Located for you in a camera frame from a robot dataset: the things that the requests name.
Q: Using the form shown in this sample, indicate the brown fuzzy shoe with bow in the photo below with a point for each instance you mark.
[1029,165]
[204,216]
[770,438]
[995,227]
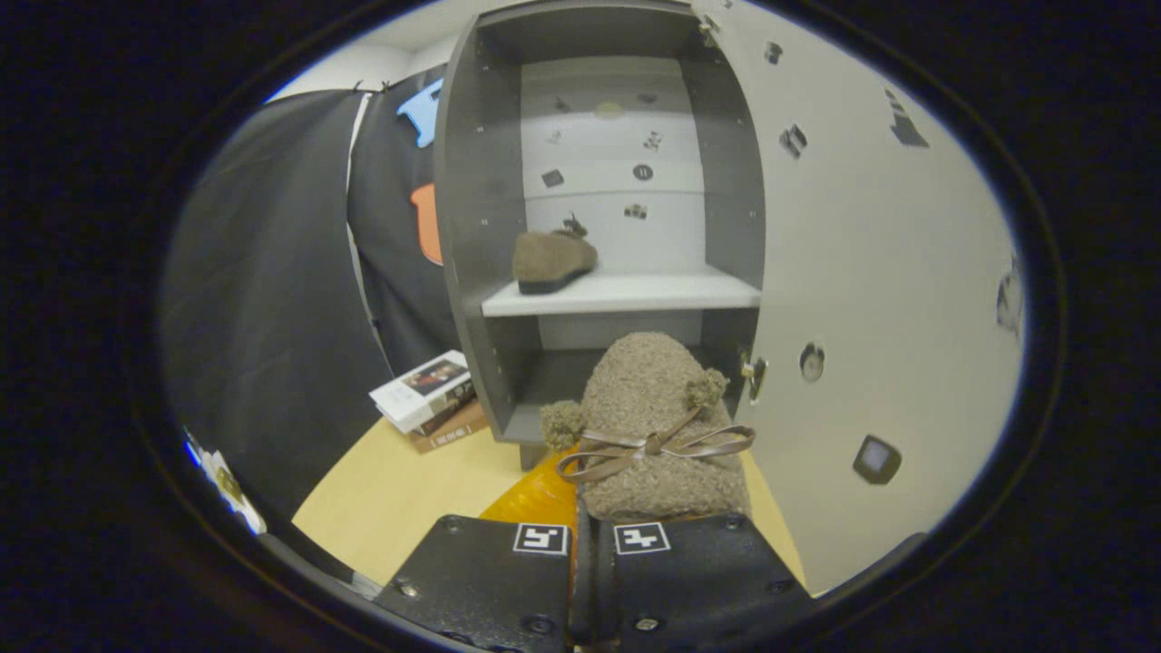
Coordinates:
[549,258]
[648,399]

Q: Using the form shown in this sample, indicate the grey shoe cabinet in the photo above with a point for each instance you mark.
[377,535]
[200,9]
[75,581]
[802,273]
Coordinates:
[472,227]

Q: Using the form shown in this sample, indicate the white cabinet shelf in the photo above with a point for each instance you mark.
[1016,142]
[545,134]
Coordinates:
[626,292]

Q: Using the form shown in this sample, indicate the black backdrop cloth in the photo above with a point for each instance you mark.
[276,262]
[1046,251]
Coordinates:
[272,317]

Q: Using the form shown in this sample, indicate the beige shoe cabinet door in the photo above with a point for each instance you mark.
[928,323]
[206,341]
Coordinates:
[889,272]

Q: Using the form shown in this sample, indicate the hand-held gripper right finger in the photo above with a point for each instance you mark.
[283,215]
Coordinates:
[698,589]

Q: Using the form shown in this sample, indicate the white book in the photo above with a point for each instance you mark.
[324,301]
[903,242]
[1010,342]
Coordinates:
[417,385]

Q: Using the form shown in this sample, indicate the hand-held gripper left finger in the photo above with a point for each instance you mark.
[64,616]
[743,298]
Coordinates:
[490,589]

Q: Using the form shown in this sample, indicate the brown book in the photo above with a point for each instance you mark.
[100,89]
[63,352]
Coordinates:
[453,433]

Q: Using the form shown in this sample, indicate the white patterned object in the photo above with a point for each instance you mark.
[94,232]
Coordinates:
[227,485]

